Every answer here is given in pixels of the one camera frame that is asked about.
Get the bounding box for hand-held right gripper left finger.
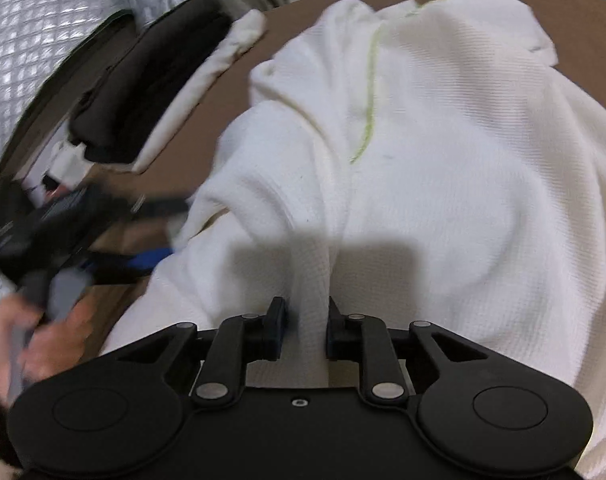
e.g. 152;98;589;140
115;296;289;406

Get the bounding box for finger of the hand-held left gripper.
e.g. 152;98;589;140
88;246;176;283
125;192;190;222

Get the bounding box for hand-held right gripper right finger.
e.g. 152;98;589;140
325;296;489;403

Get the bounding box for cream waffle shirt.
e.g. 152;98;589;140
103;0;606;480

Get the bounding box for person's left hand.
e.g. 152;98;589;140
0;290;110;407

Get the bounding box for dark brown folded sweater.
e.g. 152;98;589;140
70;0;229;150

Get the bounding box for black folded garment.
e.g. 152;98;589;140
88;20;234;163

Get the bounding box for white folded garment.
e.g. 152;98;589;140
133;10;268;173

